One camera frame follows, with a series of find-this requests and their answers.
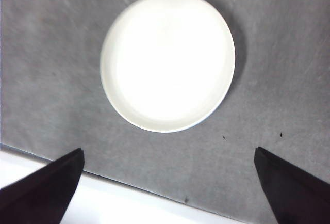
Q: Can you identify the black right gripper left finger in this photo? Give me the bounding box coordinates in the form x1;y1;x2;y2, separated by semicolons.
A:
0;148;85;224

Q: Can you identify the white round plate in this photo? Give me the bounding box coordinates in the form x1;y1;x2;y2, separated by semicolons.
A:
100;0;236;133

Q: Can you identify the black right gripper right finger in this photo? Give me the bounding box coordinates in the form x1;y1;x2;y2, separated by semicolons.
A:
254;146;330;224

